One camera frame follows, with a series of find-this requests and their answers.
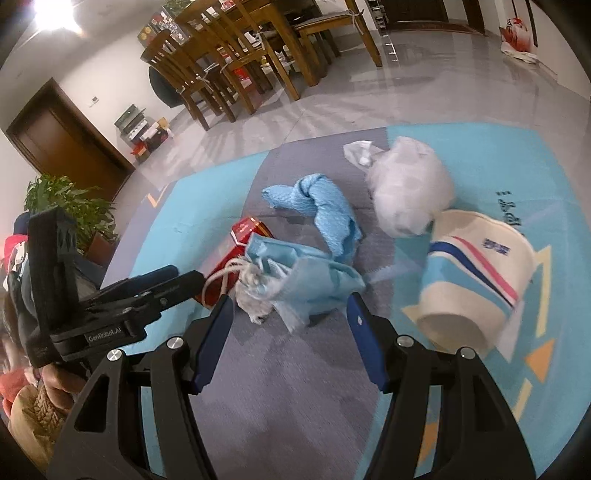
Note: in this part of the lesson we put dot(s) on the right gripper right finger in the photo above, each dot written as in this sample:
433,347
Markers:
477,436

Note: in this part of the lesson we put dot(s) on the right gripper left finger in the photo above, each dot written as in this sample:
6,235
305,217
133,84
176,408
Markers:
104,435

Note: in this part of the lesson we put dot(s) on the red cigarette box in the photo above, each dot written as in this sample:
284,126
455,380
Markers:
230,247

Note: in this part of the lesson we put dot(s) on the striped white paper cup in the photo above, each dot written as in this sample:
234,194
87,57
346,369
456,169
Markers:
476,273

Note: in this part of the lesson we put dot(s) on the light blue face mask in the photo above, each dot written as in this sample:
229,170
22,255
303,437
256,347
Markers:
294,281

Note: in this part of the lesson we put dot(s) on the white plastic bag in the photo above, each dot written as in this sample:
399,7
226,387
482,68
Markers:
409,184

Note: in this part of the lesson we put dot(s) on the person's left hand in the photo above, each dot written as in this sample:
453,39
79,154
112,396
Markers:
61,386

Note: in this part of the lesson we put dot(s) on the potted green plant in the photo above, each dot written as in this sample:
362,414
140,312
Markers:
95,223

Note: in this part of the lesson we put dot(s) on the blue patterned floor mat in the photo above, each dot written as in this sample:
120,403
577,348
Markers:
301,406

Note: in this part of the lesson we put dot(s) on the brown interior door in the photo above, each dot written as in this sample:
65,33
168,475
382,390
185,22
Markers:
58,140

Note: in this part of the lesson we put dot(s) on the wooden chair front left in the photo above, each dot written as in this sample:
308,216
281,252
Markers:
187,77

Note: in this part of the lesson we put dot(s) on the light blue twisted cloth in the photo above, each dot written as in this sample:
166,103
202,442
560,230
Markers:
317,197

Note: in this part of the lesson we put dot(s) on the wooden chair front middle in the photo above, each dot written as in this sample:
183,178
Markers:
234,37

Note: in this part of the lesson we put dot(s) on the wooden dining table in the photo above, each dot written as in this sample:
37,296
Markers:
269,11

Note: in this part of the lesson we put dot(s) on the wooden chair by door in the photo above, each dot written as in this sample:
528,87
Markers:
353,15

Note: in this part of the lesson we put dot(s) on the red gift bag on floor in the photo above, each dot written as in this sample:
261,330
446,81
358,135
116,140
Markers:
517,35

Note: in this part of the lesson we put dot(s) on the metal step rack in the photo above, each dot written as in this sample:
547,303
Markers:
380,18

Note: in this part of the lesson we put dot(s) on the stack of boxes by wall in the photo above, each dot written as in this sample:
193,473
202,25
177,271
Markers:
140,133

